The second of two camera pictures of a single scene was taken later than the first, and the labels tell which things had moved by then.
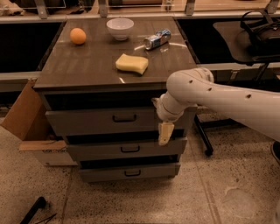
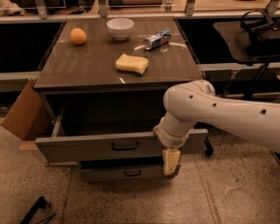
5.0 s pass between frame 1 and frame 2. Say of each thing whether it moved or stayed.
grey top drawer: moved
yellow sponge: stayed
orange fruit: stayed
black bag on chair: stayed
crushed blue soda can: stayed
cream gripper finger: moved
